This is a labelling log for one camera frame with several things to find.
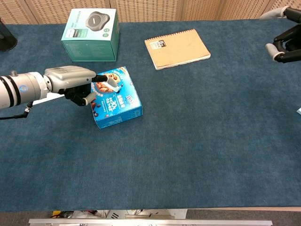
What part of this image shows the yellow and black tool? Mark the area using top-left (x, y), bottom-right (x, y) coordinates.
top-left (51, 210), bottom-right (74, 218)

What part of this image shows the black cylindrical stand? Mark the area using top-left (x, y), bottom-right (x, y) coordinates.
top-left (0, 17), bottom-right (18, 52)

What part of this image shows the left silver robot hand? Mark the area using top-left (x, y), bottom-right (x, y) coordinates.
top-left (44, 65), bottom-right (119, 107)

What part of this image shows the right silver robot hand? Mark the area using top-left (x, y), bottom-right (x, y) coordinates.
top-left (259, 6), bottom-right (301, 64)

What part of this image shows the green speaker product box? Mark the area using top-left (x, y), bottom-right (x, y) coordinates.
top-left (61, 8), bottom-right (121, 62)

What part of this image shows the blue cookie box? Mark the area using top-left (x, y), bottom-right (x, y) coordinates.
top-left (90, 65), bottom-right (143, 130)

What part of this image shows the woven rattan folding screen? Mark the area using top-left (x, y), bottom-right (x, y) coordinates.
top-left (0, 0), bottom-right (301, 24)

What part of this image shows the tan spiral notebook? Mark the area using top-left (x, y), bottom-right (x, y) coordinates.
top-left (144, 28), bottom-right (212, 71)

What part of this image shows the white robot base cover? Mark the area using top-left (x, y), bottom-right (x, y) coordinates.
top-left (70, 209), bottom-right (188, 220)

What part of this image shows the blue felt table cloth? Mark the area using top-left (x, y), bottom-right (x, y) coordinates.
top-left (0, 17), bottom-right (301, 212)

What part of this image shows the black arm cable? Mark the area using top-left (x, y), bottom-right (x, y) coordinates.
top-left (0, 102), bottom-right (33, 121)

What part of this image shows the aluminium profile rail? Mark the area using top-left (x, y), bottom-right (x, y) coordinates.
top-left (28, 218), bottom-right (273, 226)

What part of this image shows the white paper card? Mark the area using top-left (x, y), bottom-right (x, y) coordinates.
top-left (32, 92), bottom-right (66, 106)

